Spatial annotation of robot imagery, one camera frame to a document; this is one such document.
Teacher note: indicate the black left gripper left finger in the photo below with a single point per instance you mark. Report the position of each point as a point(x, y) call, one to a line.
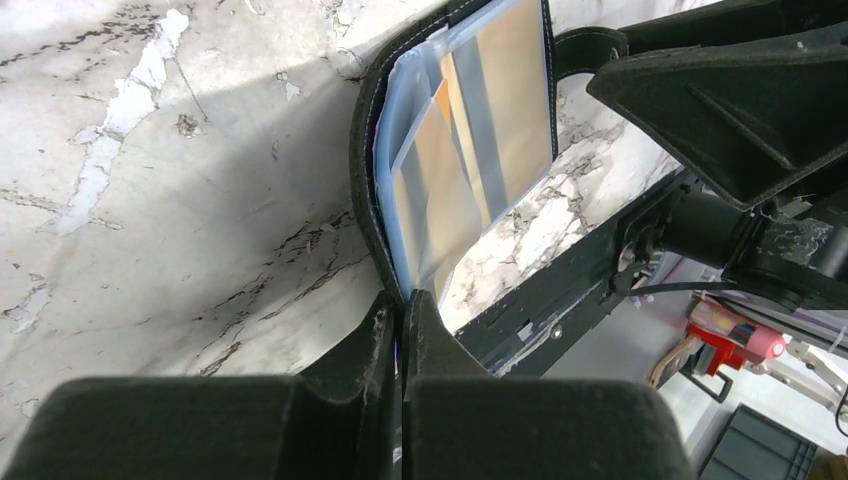
point(333, 420)

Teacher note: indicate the black leather card holder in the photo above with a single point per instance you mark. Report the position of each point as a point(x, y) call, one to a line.
point(454, 125)

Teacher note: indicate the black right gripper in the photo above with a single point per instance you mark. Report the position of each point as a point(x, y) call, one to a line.
point(751, 97)

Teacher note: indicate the gold card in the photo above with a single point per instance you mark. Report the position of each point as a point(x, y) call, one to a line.
point(497, 72)
point(438, 215)

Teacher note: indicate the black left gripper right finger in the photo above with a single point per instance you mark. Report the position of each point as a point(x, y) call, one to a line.
point(462, 422)

